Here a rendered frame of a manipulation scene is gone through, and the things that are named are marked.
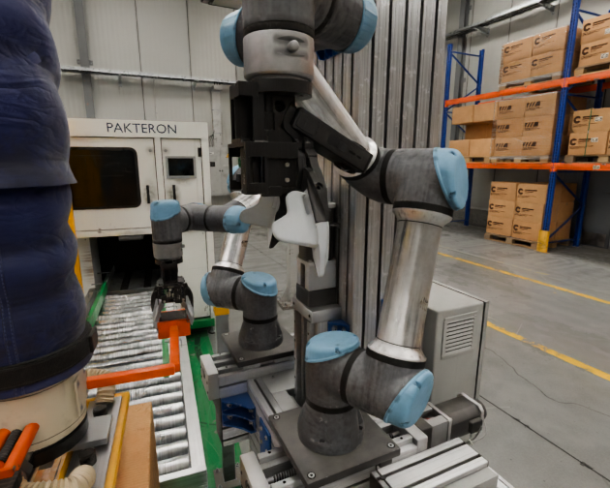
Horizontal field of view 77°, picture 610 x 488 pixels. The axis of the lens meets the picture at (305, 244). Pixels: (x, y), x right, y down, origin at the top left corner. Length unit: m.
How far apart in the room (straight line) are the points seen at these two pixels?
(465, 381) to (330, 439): 0.57
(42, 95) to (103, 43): 9.53
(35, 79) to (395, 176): 0.62
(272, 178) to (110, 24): 10.02
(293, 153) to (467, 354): 0.99
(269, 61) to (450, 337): 0.96
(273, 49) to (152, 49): 9.91
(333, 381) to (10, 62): 0.76
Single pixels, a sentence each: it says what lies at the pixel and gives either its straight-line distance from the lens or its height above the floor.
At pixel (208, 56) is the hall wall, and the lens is 10.48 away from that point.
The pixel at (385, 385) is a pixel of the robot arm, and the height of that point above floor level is 1.24.
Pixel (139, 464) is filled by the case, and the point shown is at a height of 0.94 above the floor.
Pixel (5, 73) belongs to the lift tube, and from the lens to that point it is 0.74.
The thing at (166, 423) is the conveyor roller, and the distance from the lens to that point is 1.91.
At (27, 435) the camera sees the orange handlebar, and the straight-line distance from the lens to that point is 0.85.
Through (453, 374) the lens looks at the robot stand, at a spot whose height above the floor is 1.02.
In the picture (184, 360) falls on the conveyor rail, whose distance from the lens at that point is 2.23.
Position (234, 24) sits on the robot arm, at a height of 1.82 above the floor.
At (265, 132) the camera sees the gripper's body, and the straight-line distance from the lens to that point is 0.42.
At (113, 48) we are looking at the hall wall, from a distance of 10.26.
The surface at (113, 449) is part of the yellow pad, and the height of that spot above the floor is 1.07.
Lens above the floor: 1.64
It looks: 12 degrees down
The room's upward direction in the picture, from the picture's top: straight up
